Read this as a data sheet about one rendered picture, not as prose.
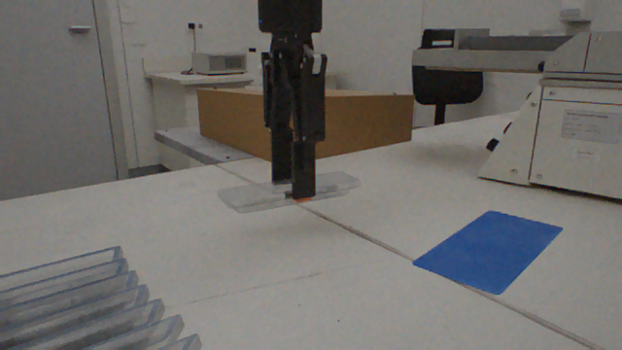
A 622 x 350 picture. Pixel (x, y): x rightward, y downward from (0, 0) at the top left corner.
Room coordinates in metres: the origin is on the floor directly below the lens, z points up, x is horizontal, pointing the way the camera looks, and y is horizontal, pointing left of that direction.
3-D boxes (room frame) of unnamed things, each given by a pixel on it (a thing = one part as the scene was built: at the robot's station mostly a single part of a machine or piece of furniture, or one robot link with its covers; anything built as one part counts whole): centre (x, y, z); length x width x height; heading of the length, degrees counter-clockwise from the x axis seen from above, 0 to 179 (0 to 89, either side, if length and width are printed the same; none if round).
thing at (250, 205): (0.57, 0.02, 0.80); 0.18 x 0.06 x 0.02; 118
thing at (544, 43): (0.92, -0.42, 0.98); 0.20 x 0.17 x 0.03; 139
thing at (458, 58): (0.95, -0.39, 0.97); 0.30 x 0.22 x 0.08; 49
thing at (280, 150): (0.60, 0.04, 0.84); 0.03 x 0.01 x 0.07; 118
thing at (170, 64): (3.61, 0.61, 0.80); 1.29 x 0.04 x 0.10; 127
